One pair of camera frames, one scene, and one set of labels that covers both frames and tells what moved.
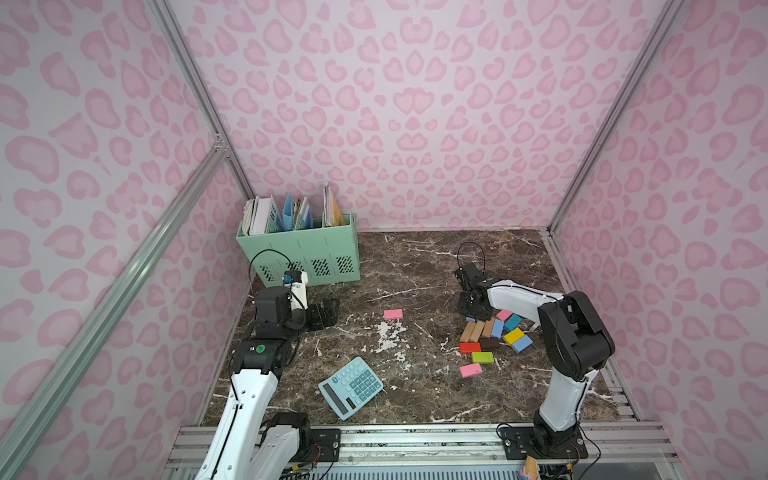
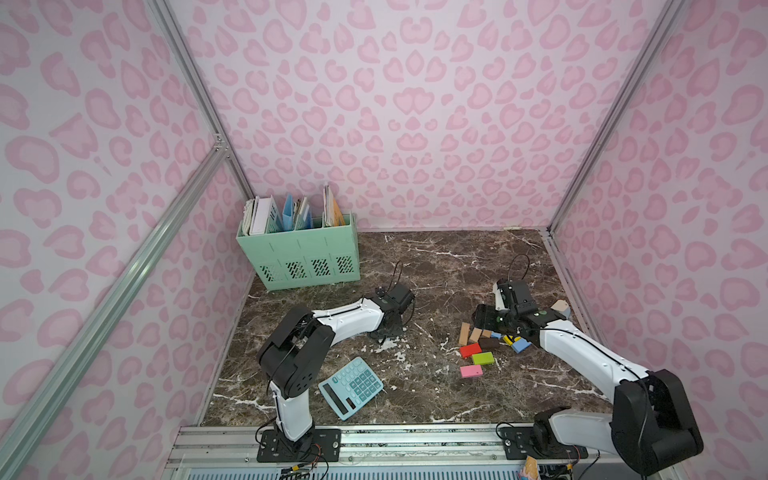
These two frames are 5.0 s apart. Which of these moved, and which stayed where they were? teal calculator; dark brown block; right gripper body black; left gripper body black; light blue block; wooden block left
Moved: left gripper body black; right gripper body black
Stayed: wooden block left; light blue block; teal calculator; dark brown block
